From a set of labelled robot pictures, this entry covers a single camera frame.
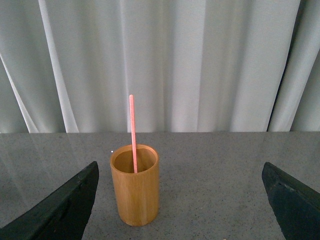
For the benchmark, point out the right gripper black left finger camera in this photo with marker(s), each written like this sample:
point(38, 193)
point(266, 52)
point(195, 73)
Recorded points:
point(63, 215)

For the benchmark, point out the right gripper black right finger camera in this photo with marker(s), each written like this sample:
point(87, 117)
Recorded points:
point(295, 205)

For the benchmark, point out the pink chopstick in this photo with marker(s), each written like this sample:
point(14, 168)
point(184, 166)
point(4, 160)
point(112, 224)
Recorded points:
point(133, 132)

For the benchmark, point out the bamboo chopstick holder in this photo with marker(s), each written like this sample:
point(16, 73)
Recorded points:
point(137, 194)

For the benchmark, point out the white pleated curtain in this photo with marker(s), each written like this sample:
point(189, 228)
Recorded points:
point(192, 65)

